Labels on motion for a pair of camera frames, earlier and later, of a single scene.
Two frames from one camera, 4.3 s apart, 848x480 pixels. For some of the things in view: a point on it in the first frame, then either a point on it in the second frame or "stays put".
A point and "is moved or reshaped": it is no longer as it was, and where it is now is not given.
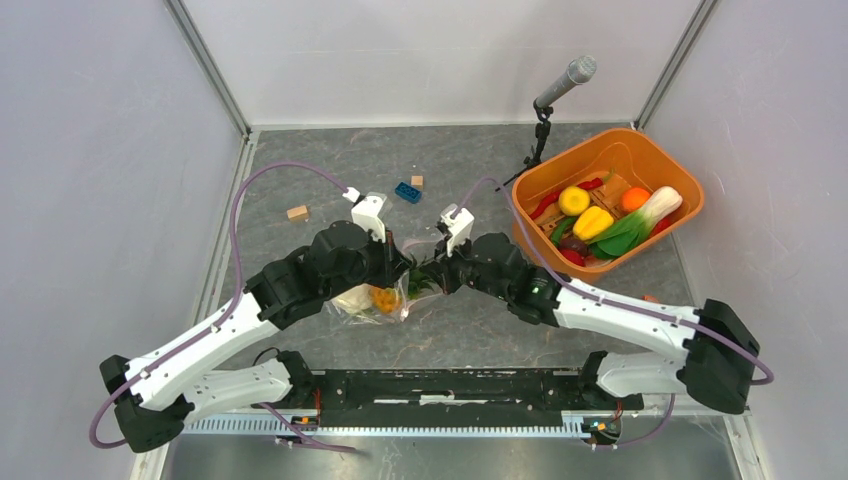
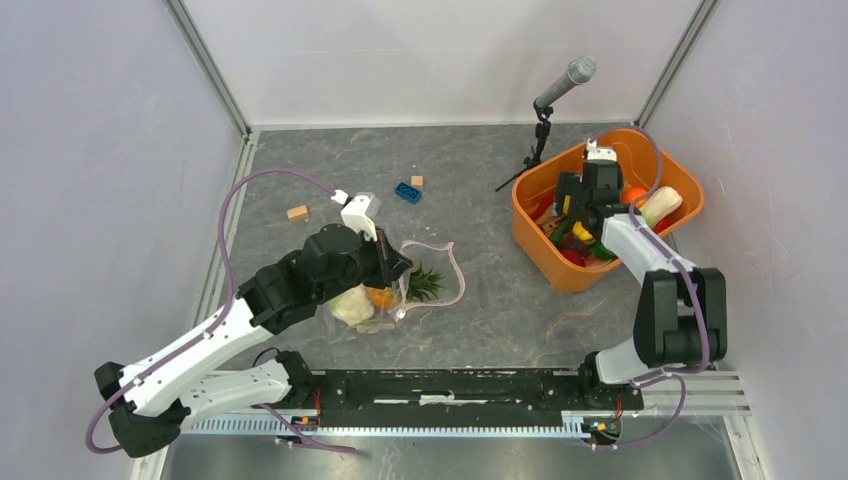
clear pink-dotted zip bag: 375,304 is moved or reshaped
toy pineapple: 387,300 stays put
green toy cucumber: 559,229 stays put
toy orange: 634,199 stays put
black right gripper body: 460,269 -> 570,184
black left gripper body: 376,266 stays put
